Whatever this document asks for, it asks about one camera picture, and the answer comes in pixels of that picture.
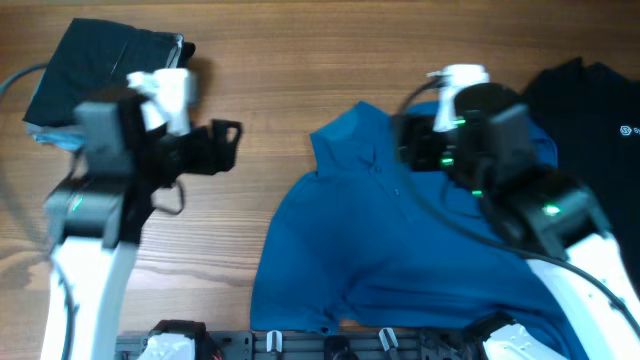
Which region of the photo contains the blue polo shirt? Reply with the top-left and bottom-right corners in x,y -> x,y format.
250,102 -> 585,359

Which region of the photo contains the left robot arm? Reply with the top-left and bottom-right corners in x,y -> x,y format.
40,96 -> 243,359

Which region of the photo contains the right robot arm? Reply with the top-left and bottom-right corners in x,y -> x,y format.
392,79 -> 639,359

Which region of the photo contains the folded light blue garment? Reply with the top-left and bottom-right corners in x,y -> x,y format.
26,123 -> 85,152

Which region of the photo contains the folded dark green garment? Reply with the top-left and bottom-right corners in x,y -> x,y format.
24,18 -> 196,127

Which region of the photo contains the black polo shirt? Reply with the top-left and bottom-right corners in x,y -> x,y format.
523,57 -> 639,290

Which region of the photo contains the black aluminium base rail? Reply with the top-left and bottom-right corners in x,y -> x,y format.
115,319 -> 481,360

